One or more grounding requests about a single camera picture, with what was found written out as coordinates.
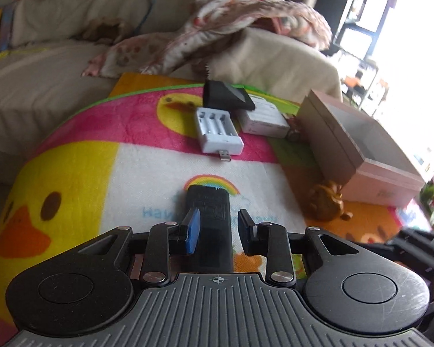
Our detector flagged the black rectangular device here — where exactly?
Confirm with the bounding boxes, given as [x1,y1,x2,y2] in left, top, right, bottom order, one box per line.
[180,185,233,273]

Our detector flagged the colourful cartoon play mat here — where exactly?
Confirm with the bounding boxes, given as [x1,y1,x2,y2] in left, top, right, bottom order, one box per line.
[0,71,431,347]

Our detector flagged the small white carton box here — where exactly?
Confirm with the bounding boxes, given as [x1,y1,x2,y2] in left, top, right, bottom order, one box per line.
[236,94,290,139]

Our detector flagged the beige sofa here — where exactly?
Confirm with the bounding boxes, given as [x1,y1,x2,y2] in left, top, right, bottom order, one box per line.
[0,0,343,185]

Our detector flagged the brown dog figurine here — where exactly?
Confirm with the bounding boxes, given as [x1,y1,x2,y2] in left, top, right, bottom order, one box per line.
[306,180,354,222]

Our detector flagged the floral pink blanket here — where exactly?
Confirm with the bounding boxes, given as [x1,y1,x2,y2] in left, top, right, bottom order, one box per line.
[82,0,332,78]

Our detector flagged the pink cardboard box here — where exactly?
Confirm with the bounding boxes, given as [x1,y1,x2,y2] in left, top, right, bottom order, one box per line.
[296,90,425,208]

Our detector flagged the white battery charger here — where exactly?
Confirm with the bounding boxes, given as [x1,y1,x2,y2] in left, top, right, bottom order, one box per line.
[194,107,244,160]

